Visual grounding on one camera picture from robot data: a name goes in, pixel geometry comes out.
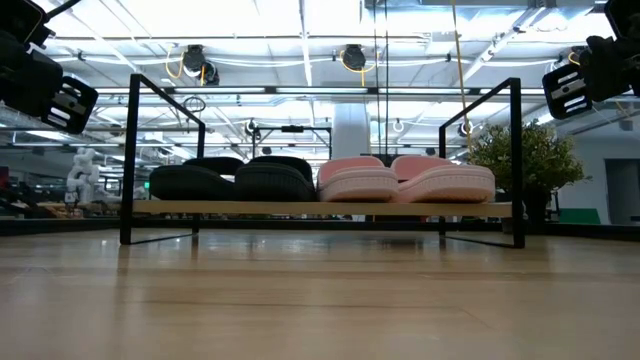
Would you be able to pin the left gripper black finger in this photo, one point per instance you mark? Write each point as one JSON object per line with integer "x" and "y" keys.
{"x": 70, "y": 105}

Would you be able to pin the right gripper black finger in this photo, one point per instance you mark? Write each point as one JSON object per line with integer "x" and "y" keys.
{"x": 567, "y": 91}

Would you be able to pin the black slide sandal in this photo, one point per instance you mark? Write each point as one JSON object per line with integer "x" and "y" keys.
{"x": 190, "y": 182}
{"x": 272, "y": 185}

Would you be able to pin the pink slide sandal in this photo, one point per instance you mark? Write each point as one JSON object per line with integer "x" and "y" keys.
{"x": 357, "y": 185}
{"x": 450, "y": 185}

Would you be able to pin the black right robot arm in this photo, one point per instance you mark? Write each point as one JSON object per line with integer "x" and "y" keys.
{"x": 625, "y": 17}

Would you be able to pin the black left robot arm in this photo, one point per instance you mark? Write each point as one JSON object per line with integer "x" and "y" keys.
{"x": 20, "y": 17}

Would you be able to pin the black-framed wooden shoe shelf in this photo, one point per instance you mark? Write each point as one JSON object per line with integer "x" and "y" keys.
{"x": 325, "y": 208}

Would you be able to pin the white humanoid robot figure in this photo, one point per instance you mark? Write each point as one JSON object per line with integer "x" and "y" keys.
{"x": 82, "y": 175}

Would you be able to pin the green artificial potted plant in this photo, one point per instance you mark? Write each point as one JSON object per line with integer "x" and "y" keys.
{"x": 535, "y": 155}

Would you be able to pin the green box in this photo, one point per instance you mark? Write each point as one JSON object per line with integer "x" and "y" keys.
{"x": 580, "y": 216}

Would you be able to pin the black aluminium table frame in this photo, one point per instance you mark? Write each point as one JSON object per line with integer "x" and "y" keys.
{"x": 75, "y": 226}

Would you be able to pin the black background gantry frame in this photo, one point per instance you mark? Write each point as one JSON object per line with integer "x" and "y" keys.
{"x": 292, "y": 128}

